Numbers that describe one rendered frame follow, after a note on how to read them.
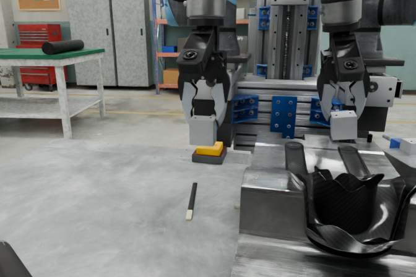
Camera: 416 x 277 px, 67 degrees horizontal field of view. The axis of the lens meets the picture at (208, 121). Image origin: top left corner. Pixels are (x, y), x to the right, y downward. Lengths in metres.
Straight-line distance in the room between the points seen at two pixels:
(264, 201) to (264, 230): 0.04
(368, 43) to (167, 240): 0.91
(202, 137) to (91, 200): 0.25
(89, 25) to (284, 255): 6.14
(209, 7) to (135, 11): 5.47
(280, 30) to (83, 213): 0.94
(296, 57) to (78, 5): 5.56
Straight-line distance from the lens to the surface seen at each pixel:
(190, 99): 0.63
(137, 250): 0.54
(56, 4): 7.06
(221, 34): 1.17
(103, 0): 6.29
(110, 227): 0.60
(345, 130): 0.75
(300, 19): 1.25
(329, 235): 0.42
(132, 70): 6.13
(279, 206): 0.43
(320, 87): 0.72
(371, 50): 1.19
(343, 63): 0.64
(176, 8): 1.15
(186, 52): 0.55
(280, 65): 1.30
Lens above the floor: 1.13
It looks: 16 degrees down
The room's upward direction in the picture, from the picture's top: straight up
